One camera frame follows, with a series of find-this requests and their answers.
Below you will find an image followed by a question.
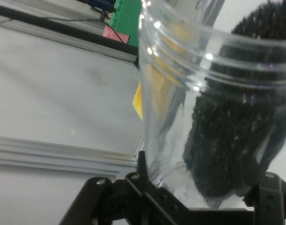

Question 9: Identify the aluminium frame post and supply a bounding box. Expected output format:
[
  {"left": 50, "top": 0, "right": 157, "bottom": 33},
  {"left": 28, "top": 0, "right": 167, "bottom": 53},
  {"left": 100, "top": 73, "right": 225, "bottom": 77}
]
[{"left": 0, "top": 135, "right": 144, "bottom": 176}]

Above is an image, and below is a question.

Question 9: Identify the blue plastic object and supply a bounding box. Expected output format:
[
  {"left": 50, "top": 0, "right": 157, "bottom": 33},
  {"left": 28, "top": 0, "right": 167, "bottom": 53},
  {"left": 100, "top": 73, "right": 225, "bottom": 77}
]
[{"left": 88, "top": 0, "right": 117, "bottom": 10}]

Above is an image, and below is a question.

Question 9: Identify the yellow block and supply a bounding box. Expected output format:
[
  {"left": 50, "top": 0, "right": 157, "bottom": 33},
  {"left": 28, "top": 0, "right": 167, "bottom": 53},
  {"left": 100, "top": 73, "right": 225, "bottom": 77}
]
[{"left": 132, "top": 80, "right": 144, "bottom": 122}]

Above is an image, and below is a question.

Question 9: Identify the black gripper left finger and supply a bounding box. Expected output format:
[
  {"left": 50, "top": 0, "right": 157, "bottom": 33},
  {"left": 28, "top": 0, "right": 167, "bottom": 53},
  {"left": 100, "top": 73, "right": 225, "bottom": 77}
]
[{"left": 59, "top": 151, "right": 189, "bottom": 225}]

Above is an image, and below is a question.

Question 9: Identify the black seeds heap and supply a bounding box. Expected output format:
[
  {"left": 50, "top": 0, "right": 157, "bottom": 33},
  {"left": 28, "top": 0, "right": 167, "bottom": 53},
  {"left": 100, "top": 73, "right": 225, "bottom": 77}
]
[{"left": 182, "top": 0, "right": 286, "bottom": 197}]

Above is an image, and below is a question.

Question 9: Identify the black stand rod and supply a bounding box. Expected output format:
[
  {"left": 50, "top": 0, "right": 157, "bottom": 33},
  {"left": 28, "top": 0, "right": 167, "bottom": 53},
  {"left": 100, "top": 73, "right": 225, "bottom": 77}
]
[{"left": 0, "top": 3, "right": 139, "bottom": 58}]

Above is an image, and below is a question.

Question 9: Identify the grey aluminium bar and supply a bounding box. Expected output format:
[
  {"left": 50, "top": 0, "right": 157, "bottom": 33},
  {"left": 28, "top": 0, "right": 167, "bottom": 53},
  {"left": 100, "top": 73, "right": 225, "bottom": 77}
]
[{"left": 0, "top": 13, "right": 138, "bottom": 69}]

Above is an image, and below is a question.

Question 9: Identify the green plastic block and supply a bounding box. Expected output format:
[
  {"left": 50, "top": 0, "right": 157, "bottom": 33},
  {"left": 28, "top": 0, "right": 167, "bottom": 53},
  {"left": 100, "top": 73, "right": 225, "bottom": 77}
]
[{"left": 109, "top": 0, "right": 143, "bottom": 47}]

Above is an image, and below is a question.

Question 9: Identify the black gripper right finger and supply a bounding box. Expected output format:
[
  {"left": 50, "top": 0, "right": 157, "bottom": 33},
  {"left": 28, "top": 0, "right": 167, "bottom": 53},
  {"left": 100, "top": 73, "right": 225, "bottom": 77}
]
[{"left": 243, "top": 172, "right": 286, "bottom": 225}]

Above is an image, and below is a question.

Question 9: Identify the clear plastic jar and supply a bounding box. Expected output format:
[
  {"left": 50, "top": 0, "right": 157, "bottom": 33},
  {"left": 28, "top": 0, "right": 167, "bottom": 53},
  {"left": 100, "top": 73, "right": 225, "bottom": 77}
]
[{"left": 137, "top": 0, "right": 286, "bottom": 209}]

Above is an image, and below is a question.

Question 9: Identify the pink foam block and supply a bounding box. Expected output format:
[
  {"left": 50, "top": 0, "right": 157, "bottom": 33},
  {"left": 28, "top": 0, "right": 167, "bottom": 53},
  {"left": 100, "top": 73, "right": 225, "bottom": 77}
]
[{"left": 102, "top": 24, "right": 130, "bottom": 45}]

